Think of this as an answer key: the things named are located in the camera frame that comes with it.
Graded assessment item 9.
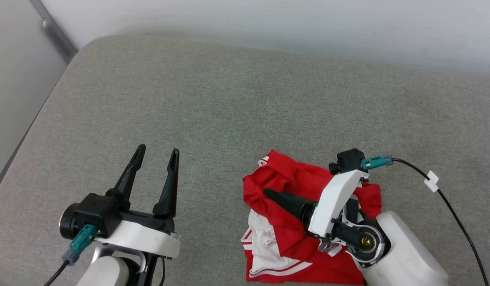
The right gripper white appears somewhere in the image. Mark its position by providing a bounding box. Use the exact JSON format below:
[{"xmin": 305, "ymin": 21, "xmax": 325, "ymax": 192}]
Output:
[{"xmin": 263, "ymin": 170, "xmax": 369, "ymax": 253}]

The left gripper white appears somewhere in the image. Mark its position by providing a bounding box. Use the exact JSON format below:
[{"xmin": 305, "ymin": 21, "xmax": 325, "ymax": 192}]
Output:
[{"xmin": 94, "ymin": 144, "xmax": 182, "ymax": 259}]

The red and white jersey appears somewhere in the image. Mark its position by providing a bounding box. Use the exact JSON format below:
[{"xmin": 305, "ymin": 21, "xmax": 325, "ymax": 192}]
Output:
[{"xmin": 241, "ymin": 150, "xmax": 382, "ymax": 285}]

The grey metal bar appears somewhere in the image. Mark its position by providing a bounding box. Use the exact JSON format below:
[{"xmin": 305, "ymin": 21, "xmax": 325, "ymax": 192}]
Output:
[{"xmin": 29, "ymin": 0, "xmax": 79, "ymax": 64}]

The left black cable teal plug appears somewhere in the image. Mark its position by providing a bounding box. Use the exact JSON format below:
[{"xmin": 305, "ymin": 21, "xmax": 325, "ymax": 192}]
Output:
[{"xmin": 43, "ymin": 224, "xmax": 99, "ymax": 286}]

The white cable clip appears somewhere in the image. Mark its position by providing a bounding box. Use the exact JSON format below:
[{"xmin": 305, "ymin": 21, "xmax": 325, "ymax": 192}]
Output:
[{"xmin": 424, "ymin": 171, "xmax": 440, "ymax": 192}]

